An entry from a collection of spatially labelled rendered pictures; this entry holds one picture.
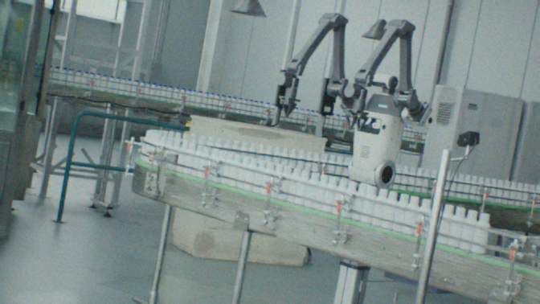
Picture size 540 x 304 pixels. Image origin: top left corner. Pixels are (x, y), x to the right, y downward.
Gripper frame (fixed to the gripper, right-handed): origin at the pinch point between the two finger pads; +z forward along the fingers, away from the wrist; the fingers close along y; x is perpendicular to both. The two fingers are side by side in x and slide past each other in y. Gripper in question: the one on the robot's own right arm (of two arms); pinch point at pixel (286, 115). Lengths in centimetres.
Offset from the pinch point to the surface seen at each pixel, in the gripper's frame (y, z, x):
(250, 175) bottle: 16.8, 32.9, -1.1
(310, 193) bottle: 16, 34, 40
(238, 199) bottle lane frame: 19.2, 46.0, -3.9
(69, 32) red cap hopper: -261, -34, -571
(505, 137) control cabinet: -577, -12, -226
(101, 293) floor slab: -48, 141, -179
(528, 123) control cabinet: -601, -31, -218
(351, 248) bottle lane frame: 19, 53, 73
